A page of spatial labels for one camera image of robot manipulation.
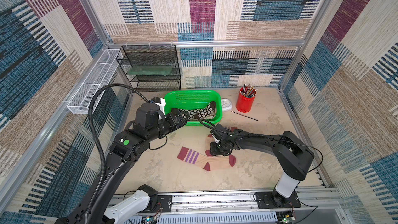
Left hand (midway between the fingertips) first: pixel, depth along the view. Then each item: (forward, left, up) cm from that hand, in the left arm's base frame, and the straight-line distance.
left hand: (184, 117), depth 65 cm
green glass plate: (+41, +24, -7) cm, 48 cm away
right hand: (-2, -15, -33) cm, 36 cm away
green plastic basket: (+42, +2, -36) cm, 55 cm away
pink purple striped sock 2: (-7, -11, -33) cm, 35 cm away
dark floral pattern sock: (+23, -10, -28) cm, 37 cm away
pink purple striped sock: (+6, -11, -31) cm, 34 cm away
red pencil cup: (+27, -35, -21) cm, 49 cm away
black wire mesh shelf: (+52, +16, -4) cm, 55 cm away
